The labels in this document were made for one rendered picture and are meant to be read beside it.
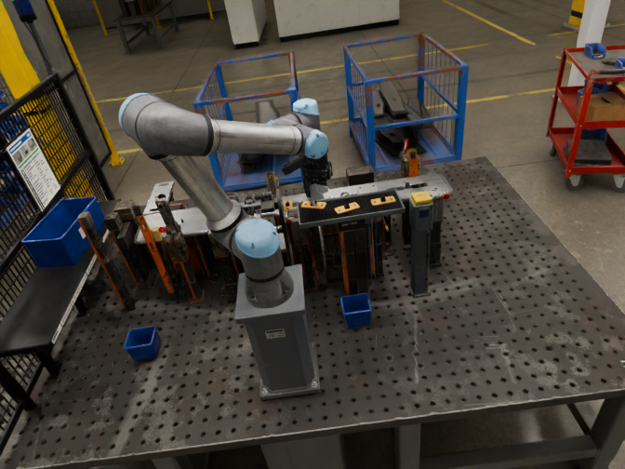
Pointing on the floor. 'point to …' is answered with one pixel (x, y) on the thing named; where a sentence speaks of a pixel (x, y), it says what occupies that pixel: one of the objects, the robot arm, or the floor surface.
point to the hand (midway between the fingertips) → (312, 200)
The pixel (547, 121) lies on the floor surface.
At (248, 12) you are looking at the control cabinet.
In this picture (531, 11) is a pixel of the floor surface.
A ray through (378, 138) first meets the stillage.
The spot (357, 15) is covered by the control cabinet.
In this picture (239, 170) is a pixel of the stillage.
